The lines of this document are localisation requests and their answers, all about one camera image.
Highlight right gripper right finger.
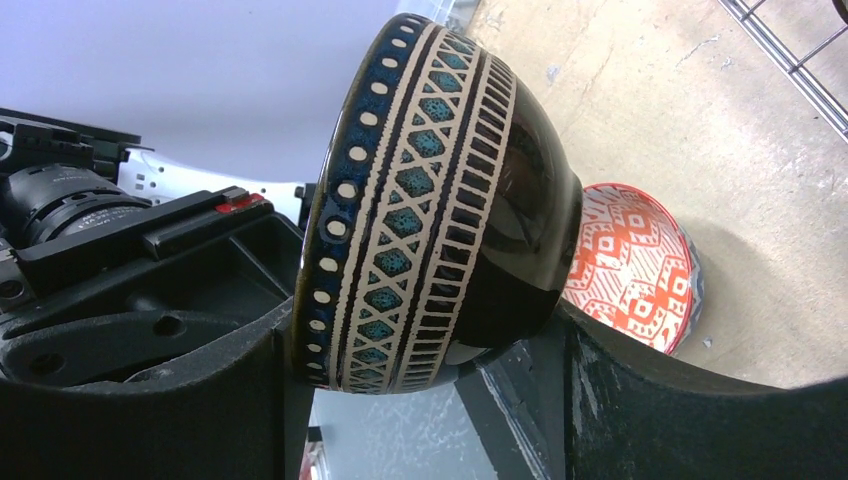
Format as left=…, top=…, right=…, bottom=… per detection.
left=552, top=302, right=847, bottom=479

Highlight red geometric patterned bowl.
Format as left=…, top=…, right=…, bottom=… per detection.
left=563, top=183, right=704, bottom=355

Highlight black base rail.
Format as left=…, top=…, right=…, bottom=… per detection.
left=456, top=337, right=568, bottom=480

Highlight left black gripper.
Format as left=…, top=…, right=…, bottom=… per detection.
left=1, top=109, right=303, bottom=388

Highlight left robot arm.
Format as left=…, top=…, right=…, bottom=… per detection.
left=1, top=109, right=310, bottom=388

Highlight steel two-tier dish rack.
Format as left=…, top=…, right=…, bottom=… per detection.
left=718, top=0, right=847, bottom=141

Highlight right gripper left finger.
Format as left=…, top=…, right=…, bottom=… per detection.
left=1, top=303, right=313, bottom=479

